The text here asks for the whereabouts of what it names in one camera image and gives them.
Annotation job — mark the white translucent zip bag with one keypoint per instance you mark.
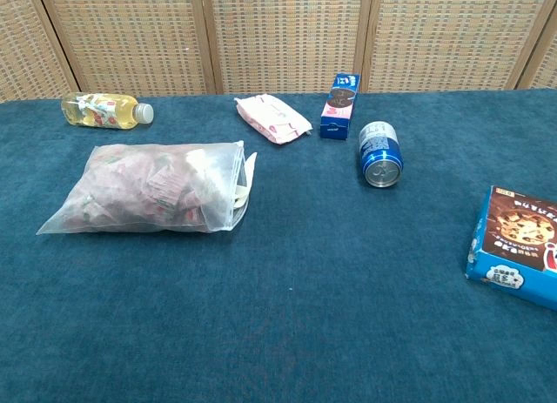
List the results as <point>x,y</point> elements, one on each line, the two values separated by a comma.
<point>130,211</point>

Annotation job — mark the blue soda can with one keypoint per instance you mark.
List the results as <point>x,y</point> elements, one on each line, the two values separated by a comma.
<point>379,155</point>

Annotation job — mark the blue carpeted table top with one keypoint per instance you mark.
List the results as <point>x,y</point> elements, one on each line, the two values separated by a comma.
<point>278,298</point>

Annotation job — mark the blue sandwich cookie box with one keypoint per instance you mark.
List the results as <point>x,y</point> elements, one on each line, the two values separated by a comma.
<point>339,111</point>

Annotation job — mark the yellow drink plastic bottle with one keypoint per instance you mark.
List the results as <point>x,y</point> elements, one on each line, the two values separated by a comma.
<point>100,111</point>

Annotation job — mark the woven wicker folding screen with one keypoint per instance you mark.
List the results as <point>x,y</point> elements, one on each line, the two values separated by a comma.
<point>283,37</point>

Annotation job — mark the blue chocolate chip cookie box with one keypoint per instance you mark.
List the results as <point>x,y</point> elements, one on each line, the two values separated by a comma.
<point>518,237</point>

